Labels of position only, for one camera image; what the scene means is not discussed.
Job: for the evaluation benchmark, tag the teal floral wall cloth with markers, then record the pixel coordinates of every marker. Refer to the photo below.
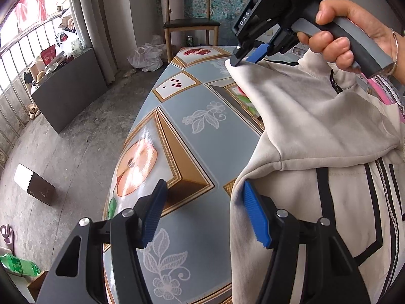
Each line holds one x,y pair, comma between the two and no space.
215,3

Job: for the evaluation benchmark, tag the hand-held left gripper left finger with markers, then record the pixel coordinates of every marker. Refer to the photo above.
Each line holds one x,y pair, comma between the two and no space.
152,218

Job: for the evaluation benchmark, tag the brown and white box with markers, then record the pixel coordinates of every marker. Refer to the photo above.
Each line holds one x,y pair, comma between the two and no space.
38,186

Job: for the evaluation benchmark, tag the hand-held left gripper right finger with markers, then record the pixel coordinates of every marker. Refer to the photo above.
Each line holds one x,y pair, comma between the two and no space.
254,218

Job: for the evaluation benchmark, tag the beige shoes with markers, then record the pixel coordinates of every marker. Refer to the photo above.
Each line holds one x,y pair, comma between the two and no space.
33,110

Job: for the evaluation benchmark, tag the white plastic bag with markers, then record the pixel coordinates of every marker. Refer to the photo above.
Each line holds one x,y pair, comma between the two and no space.
145,57

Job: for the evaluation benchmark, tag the white bag with red print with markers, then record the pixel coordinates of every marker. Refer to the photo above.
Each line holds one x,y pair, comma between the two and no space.
65,41

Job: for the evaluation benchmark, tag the person's right hand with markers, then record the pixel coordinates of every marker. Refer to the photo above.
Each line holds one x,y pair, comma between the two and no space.
373,34

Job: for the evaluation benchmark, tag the pink floral blanket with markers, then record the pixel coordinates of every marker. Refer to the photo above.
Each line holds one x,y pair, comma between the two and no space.
384,93

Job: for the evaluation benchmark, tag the metal window railing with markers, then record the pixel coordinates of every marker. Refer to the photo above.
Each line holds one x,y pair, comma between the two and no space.
19,57

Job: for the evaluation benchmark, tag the dark grey cabinet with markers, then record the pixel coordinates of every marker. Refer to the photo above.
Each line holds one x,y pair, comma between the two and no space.
69,91

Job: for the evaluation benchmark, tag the open cardboard box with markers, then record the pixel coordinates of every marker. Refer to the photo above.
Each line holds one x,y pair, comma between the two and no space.
38,283

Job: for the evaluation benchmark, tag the wooden chair with black seat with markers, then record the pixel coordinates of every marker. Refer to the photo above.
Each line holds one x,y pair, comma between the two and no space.
189,22

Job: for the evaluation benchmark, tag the pink slipper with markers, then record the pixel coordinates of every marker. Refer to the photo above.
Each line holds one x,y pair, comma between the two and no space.
6,234

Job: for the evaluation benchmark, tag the white cylindrical bin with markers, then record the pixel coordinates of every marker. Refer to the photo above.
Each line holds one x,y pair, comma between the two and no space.
175,6

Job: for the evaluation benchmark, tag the green plastic bottle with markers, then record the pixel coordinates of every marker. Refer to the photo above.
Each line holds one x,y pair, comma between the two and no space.
19,264

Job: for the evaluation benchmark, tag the red hanging garment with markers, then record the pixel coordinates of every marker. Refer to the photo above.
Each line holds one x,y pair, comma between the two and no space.
31,6

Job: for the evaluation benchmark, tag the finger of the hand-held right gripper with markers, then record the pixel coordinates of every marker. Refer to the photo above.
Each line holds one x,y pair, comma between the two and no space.
259,52
239,55

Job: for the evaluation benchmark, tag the fruit print tablecloth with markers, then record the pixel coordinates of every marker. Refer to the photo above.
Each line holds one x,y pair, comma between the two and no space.
189,101

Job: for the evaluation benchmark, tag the beige jacket with black stripes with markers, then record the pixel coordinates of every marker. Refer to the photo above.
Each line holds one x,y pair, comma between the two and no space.
310,117

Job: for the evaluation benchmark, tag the red box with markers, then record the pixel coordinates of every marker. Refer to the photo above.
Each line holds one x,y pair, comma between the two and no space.
49,53

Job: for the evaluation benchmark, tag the grey curtain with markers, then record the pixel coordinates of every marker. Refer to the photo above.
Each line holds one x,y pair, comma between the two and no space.
95,22

